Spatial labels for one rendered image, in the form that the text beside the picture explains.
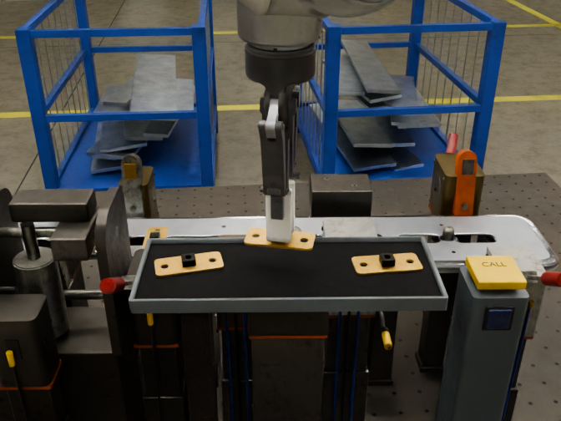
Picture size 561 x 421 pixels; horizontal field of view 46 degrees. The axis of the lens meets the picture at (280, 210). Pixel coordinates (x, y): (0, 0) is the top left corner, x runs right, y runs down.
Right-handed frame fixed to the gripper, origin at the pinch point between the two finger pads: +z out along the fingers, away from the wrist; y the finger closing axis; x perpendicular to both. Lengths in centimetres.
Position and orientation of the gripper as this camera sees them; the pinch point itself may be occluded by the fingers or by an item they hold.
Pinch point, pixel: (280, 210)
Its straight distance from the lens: 78.4
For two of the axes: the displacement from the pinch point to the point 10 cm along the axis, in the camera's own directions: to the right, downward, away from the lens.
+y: 1.7, -4.8, 8.6
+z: 0.0, 8.8, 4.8
